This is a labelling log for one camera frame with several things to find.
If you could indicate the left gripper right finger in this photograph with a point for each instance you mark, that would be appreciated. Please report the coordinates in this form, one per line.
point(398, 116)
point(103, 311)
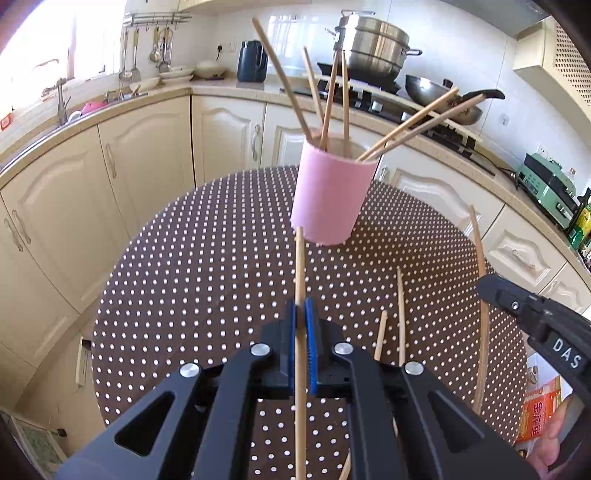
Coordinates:
point(403, 422)

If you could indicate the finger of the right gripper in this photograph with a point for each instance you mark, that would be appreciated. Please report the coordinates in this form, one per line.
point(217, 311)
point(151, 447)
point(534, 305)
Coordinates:
point(510, 298)

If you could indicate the wooden chopstick nine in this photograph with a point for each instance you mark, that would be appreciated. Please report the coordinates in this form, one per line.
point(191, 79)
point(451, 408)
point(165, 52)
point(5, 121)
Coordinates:
point(484, 328)

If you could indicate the wooden chopstick five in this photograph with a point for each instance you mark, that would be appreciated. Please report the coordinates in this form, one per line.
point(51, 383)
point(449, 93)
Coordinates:
point(402, 317)

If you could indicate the wooden chopstick ten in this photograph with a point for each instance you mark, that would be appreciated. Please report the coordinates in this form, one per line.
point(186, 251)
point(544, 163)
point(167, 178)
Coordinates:
point(381, 335)

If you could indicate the wooden chopstick six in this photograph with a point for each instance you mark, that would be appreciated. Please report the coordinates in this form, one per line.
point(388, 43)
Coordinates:
point(408, 124)

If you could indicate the wooden chopstick seven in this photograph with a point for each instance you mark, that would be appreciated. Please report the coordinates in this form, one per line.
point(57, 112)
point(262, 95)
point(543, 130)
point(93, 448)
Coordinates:
point(330, 99)

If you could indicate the wooden chopstick two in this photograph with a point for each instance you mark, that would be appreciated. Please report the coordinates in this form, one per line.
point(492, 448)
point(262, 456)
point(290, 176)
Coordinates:
point(313, 85)

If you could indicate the wooden chopstick three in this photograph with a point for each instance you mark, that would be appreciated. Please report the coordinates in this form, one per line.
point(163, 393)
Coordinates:
point(283, 78)

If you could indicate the wooden chopstick four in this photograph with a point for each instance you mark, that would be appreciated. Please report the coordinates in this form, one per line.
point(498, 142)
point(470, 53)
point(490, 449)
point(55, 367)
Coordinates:
point(403, 134)

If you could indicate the person right hand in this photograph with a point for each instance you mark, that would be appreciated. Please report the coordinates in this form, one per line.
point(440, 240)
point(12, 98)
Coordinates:
point(546, 449)

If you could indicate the orange snack package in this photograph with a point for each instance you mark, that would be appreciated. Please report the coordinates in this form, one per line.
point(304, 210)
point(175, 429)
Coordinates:
point(539, 407)

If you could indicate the green electric cooker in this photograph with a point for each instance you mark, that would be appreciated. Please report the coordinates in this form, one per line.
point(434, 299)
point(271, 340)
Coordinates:
point(549, 187)

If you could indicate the brown polka dot tablecloth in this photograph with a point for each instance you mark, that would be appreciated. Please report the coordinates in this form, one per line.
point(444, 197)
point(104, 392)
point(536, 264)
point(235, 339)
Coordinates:
point(202, 278)

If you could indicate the black gas stove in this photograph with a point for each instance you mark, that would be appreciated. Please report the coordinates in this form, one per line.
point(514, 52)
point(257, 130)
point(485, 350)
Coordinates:
point(365, 102)

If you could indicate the white stone board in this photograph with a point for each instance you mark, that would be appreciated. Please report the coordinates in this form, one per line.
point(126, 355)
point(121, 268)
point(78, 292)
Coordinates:
point(408, 104)

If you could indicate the pink cylindrical cup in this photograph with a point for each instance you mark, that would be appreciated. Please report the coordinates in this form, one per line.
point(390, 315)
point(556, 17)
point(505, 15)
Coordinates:
point(331, 188)

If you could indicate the stainless steel steamer pot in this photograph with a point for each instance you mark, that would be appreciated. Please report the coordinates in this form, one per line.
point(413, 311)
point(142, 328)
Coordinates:
point(375, 50)

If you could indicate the chrome sink faucet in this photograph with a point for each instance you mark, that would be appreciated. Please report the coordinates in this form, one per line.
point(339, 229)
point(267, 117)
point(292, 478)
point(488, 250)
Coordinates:
point(61, 101)

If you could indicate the stacked white bowls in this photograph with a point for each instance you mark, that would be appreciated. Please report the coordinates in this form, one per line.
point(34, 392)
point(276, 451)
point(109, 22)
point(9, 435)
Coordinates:
point(209, 70)

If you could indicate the dark blue electric kettle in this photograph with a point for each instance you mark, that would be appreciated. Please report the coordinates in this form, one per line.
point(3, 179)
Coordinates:
point(252, 62)

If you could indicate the window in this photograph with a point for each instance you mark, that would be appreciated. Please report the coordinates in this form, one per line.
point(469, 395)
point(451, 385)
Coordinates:
point(74, 40)

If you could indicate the steel wok black handle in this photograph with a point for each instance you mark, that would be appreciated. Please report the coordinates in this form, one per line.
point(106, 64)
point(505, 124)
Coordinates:
point(423, 91)

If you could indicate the wall utensil rack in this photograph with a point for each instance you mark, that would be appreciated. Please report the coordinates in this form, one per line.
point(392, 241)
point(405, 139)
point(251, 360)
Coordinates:
point(136, 19)

